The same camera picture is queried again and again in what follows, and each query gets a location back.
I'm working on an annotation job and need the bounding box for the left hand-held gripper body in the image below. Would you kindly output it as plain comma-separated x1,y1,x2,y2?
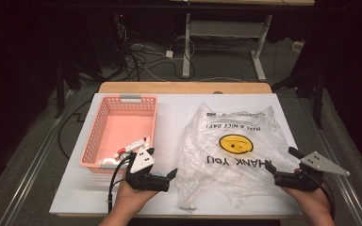
125,148,172,193

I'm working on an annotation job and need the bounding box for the pink plastic basket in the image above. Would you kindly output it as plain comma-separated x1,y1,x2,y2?
79,93,158,174

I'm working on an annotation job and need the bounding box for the white table cover sheet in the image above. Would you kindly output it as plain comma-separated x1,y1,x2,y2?
48,92,304,218

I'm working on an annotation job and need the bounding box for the white power strip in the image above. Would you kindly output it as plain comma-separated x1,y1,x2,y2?
291,40,306,54

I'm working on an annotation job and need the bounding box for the white-legged desk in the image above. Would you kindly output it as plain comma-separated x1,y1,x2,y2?
169,0,316,83

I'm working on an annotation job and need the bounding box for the tangle of floor cables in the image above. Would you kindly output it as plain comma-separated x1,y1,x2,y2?
114,23,197,83

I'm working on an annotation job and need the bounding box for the dark computer tower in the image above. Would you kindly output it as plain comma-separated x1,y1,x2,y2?
112,10,130,50

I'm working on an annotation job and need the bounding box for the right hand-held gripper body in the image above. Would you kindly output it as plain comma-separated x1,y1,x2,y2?
272,151,351,193

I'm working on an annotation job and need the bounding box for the person's left hand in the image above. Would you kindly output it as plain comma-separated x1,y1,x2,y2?
115,178,160,218

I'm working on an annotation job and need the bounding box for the black metal stand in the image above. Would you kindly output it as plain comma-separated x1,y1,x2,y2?
54,60,81,120
271,60,326,130

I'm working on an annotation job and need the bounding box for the red and white tube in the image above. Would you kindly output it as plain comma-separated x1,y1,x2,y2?
113,135,152,159

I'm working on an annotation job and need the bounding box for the person's right hand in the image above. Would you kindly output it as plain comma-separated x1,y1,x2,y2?
281,185,332,218

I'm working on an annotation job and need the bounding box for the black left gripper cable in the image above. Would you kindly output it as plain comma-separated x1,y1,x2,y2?
107,155,132,215

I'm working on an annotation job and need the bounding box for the clear printed plastic bag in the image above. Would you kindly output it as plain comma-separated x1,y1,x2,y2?
175,103,302,212

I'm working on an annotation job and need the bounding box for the black floor cable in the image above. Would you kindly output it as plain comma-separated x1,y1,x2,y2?
58,99,92,160

